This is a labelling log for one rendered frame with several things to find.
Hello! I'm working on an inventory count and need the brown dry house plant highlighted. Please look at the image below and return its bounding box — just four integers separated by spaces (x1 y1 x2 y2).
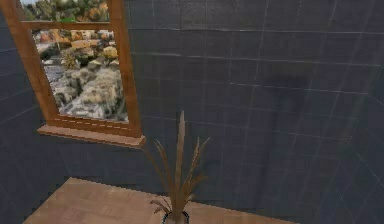
142 110 212 224

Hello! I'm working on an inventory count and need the brown wooden framed window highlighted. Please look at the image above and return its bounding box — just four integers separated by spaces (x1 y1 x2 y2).
0 0 147 149

